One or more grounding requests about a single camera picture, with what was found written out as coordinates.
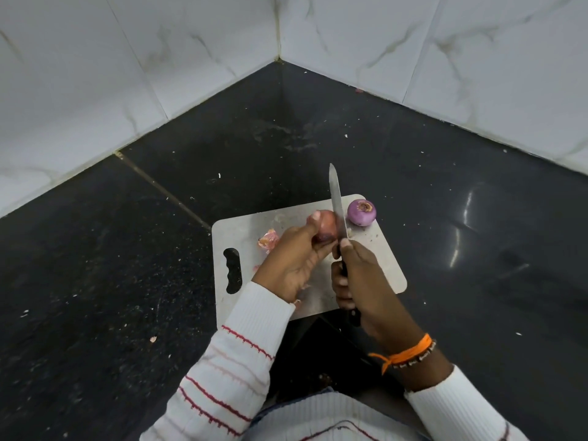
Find person's left hand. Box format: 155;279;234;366
251;211;339;304

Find white red striped sweater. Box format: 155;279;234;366
243;392;428;441

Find person's right forearm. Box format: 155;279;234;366
390;344;529;441

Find onion peel piece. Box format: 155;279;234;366
257;228;280;253

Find person's left forearm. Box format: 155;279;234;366
140;281;296;441

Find blue denim trousers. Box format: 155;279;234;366
250;385;336;428

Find purple onion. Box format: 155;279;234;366
313;209;339;244
347;198;377;227

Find black handled kitchen knife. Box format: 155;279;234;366
328;163;362;328

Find beaded bracelet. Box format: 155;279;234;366
394;340;437;369

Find orange thread wristband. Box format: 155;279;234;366
367;333;433;375

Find person's right hand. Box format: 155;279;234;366
331;238;426;355

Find steel cutting board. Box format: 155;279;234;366
211;194;409;330

